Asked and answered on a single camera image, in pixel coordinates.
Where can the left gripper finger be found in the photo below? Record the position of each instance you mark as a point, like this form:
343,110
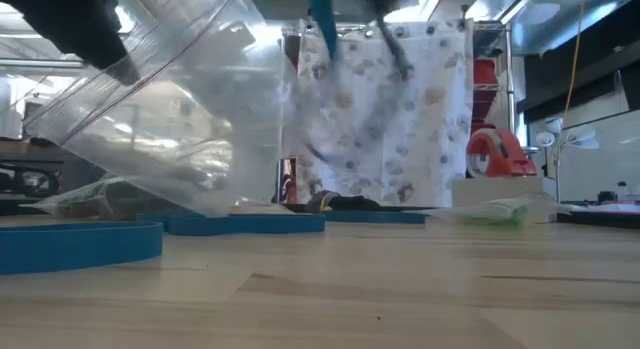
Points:
100,51

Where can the wide blue rubber band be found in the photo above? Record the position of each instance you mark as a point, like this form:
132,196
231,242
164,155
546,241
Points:
250,225
325,24
75,246

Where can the green rubber band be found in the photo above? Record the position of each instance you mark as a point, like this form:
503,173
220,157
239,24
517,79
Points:
510,216
480,219

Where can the white floral cloth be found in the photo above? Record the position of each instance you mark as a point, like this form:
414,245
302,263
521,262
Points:
435,114

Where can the red plastic bin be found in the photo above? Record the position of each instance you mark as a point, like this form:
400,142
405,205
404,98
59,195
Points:
484,89
291,184

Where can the bicycle wheel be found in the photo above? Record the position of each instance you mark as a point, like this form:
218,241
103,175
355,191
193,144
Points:
30,181

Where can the red tape dispenser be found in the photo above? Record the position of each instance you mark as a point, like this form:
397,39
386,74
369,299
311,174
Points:
510,159

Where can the black and gray glove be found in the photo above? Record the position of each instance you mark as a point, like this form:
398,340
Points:
350,203

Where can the white floor lamp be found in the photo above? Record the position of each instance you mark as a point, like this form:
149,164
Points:
554,125

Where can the small black desk object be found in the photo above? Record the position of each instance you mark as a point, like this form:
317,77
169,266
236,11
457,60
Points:
607,196

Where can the pink and white flat object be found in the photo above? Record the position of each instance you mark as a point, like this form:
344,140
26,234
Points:
615,207

